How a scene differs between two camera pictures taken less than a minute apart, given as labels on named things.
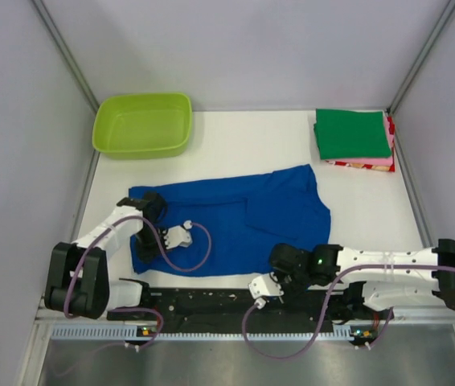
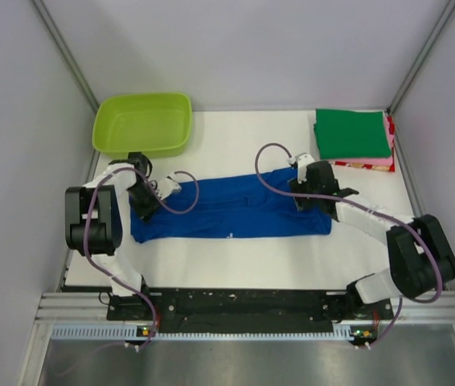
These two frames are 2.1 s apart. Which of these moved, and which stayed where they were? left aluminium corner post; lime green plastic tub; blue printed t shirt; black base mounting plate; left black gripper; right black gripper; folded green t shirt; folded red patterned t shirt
Moved: right black gripper; left black gripper; blue printed t shirt
Stayed: folded green t shirt; left aluminium corner post; black base mounting plate; lime green plastic tub; folded red patterned t shirt
